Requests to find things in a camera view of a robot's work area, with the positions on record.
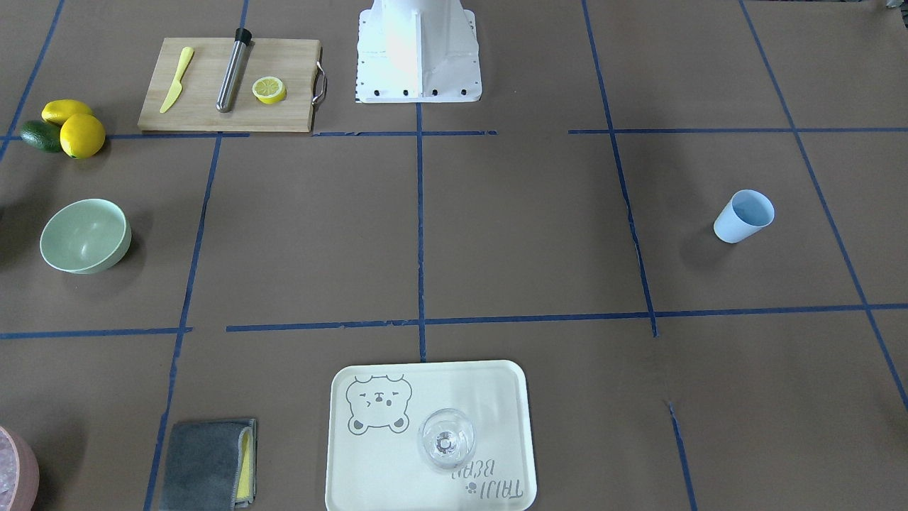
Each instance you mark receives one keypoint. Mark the yellow lemon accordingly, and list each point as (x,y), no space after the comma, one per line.
(82,136)
(57,112)

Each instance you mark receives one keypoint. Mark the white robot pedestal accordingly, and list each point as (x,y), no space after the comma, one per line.
(417,52)

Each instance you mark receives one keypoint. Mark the steel muddler black cap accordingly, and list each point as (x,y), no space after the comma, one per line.
(232,77)

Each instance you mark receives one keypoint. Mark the grey yellow cloth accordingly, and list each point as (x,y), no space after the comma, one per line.
(211,465)

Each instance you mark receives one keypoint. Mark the cream bear tray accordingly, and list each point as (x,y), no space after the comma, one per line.
(374,461)

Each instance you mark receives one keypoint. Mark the lemon half slice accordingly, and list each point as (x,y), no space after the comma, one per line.
(269,90)

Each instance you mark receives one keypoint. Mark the yellow lemon back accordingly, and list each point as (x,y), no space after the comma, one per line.
(57,112)

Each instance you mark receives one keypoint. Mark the wooden cutting board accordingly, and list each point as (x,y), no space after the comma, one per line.
(294,61)

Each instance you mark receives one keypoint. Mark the green avocado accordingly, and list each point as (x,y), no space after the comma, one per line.
(42,135)

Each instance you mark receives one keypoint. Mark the yellow lemon front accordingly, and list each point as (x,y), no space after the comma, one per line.
(82,136)

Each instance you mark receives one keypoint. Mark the light blue cup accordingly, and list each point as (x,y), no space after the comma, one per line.
(747,212)

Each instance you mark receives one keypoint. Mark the green bowl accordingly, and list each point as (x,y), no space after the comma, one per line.
(86,237)

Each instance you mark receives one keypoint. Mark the yellow plastic knife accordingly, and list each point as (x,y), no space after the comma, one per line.
(176,87)

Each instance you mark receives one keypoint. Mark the pink bowl with ice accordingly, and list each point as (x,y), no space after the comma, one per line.
(19,472)

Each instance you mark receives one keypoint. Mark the clear wine glass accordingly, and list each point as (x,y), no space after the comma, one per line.
(447,439)

